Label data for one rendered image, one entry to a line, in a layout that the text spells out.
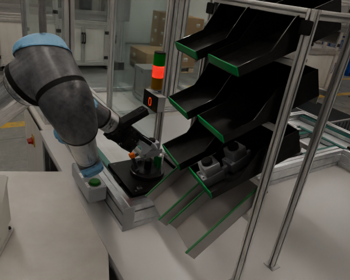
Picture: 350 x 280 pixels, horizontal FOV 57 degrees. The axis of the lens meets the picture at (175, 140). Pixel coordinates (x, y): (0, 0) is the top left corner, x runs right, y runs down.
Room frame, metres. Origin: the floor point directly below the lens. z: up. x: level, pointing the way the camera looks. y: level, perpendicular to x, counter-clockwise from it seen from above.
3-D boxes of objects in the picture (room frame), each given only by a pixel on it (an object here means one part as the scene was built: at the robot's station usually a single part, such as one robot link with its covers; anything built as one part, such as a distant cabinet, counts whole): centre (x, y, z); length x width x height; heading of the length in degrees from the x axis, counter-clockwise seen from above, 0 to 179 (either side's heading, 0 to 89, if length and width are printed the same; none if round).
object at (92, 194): (1.07, 0.32, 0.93); 0.21 x 0.07 x 0.06; 36
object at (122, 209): (1.27, 0.38, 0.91); 0.89 x 0.06 x 0.11; 36
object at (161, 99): (1.36, 0.11, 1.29); 0.12 x 0.05 x 0.25; 36
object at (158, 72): (1.36, 0.11, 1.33); 0.05 x 0.05 x 0.05
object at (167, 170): (1.13, 0.09, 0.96); 0.24 x 0.24 x 0.02; 36
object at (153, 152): (1.14, 0.08, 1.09); 0.08 x 0.04 x 0.07; 126
